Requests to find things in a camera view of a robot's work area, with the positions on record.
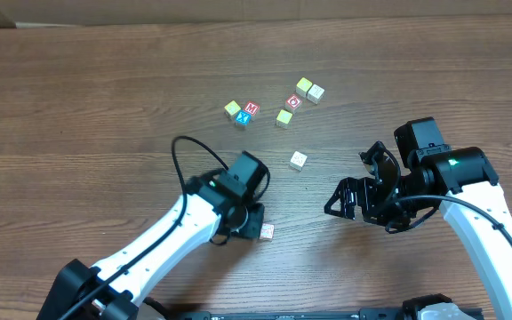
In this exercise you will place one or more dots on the red M wooden block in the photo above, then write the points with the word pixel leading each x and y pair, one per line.
pixel 252 108

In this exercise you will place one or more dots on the yellow top wooden block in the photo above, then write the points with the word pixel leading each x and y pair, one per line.
pixel 232 109

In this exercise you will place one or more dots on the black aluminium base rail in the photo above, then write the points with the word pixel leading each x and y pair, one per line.
pixel 433 306

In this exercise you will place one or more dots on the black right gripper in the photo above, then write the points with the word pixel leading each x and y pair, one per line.
pixel 362 201

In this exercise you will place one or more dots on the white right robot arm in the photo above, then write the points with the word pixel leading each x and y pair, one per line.
pixel 463 186

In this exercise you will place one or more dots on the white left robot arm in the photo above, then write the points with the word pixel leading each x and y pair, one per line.
pixel 223 202

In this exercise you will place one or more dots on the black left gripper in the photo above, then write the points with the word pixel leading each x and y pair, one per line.
pixel 252 225

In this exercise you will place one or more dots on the red C wooden block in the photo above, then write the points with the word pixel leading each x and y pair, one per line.
pixel 293 103

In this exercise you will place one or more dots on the plain white far block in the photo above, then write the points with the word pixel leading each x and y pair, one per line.
pixel 315 93

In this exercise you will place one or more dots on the blue X wooden block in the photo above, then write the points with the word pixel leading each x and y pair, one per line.
pixel 242 119

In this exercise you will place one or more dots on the yellow top turtle block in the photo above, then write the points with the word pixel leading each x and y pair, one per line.
pixel 284 118

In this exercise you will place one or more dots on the white number six block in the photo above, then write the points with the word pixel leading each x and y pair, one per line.
pixel 298 160

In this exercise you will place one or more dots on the yellow top far block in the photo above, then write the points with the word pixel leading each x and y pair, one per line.
pixel 303 86

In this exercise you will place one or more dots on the cardboard back wall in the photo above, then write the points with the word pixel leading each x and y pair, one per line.
pixel 116 12

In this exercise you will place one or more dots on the red Y wooden block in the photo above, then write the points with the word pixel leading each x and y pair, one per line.
pixel 267 232

